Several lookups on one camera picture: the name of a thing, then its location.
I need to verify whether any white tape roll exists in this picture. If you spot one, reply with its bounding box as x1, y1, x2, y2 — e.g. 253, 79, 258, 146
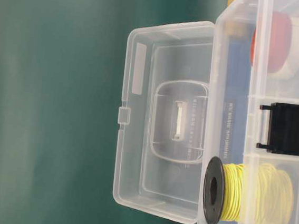
271, 17, 299, 80

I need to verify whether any black tool box latch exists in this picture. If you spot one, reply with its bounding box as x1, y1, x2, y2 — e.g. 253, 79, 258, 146
256, 102, 299, 156

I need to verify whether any clear plastic tool box lid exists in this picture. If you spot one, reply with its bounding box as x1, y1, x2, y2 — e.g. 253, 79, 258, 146
112, 21, 215, 224

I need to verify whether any clear plastic tool box base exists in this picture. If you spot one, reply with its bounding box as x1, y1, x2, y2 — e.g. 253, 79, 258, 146
197, 0, 299, 224

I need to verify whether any yellow wire spool black flange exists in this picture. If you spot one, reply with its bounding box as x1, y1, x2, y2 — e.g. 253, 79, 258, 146
202, 157, 295, 224

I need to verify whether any red wire spool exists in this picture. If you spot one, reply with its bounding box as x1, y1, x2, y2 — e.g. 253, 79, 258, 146
248, 9, 294, 75

